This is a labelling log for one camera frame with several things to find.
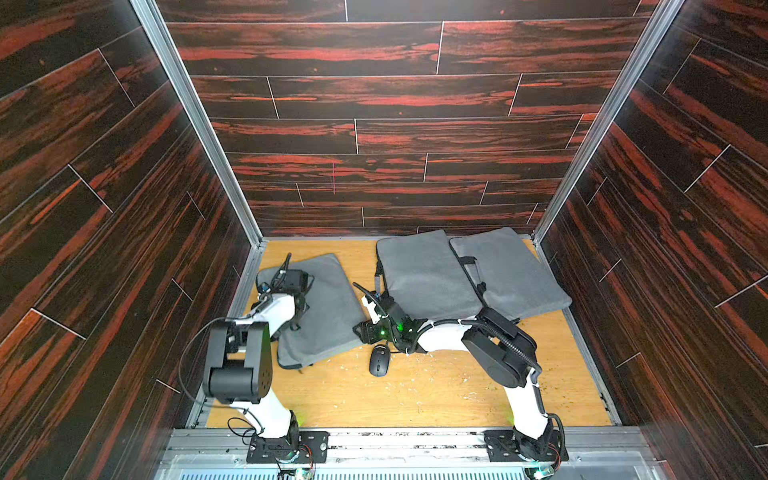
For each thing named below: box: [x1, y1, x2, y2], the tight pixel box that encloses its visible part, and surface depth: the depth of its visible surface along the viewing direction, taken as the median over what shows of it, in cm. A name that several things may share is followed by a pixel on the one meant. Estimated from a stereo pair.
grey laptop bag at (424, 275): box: [376, 230, 483, 321], surface depth 107 cm
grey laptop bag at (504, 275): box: [449, 227, 572, 319], surface depth 104 cm
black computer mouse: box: [369, 344, 391, 377], surface depth 88 cm
